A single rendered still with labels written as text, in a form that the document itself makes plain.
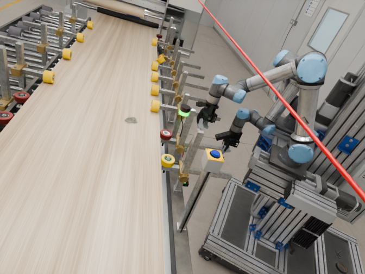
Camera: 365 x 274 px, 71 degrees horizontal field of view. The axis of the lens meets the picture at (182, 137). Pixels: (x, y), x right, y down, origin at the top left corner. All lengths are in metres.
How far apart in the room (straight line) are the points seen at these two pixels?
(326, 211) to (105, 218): 1.17
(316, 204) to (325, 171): 0.30
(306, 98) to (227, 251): 1.24
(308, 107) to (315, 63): 0.21
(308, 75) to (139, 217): 0.96
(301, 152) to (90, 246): 1.04
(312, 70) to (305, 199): 0.72
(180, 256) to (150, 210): 0.29
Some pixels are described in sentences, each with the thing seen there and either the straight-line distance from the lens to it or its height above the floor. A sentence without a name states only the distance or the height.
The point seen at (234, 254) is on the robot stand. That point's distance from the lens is 2.07.
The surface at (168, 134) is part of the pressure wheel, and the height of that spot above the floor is 0.90.
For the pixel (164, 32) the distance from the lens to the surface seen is 3.93.
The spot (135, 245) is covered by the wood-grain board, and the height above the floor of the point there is 0.90.
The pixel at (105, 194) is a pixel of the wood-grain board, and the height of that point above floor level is 0.90.
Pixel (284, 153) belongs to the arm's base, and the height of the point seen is 1.09.
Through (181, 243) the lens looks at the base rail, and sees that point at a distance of 1.37.
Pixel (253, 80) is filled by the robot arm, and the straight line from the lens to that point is 1.49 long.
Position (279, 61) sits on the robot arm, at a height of 1.49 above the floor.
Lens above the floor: 1.82
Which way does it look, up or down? 34 degrees down
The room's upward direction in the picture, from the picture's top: 20 degrees clockwise
